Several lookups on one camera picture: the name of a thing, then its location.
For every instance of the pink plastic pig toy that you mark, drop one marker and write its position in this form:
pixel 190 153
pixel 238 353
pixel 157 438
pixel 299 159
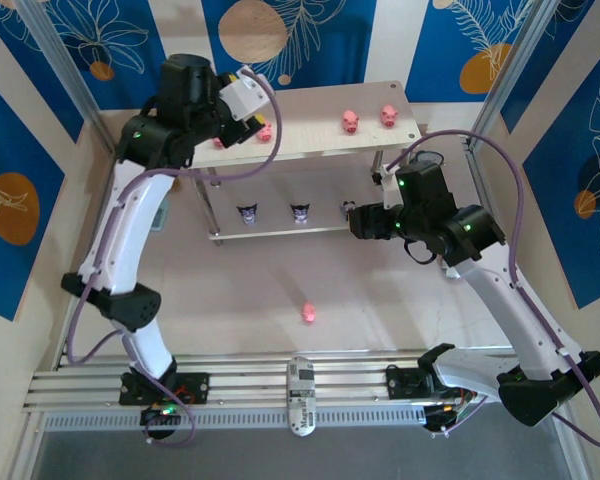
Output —
pixel 218 144
pixel 350 121
pixel 308 312
pixel 265 132
pixel 389 115

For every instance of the black horned lavender figurine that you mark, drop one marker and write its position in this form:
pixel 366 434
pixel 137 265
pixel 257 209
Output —
pixel 300 214
pixel 247 214

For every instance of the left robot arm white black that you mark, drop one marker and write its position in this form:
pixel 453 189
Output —
pixel 125 240

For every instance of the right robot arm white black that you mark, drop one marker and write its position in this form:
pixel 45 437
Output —
pixel 495 295

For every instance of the white two-tier shelf chrome legs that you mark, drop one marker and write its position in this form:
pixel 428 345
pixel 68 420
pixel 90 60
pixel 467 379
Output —
pixel 310 130

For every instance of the teal alarm clock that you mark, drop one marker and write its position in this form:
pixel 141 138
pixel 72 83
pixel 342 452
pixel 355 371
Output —
pixel 427 156

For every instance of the light blue calculator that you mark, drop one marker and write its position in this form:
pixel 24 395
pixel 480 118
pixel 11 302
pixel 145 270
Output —
pixel 161 217

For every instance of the aluminium corner post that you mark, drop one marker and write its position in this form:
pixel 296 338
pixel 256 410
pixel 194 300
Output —
pixel 505 70
pixel 65 60

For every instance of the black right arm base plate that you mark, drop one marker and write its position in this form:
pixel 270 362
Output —
pixel 402 385

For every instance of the aluminium rail frame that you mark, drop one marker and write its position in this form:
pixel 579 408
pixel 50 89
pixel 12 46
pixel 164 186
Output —
pixel 250 380

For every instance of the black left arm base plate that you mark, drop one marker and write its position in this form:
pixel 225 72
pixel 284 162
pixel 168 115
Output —
pixel 195 385

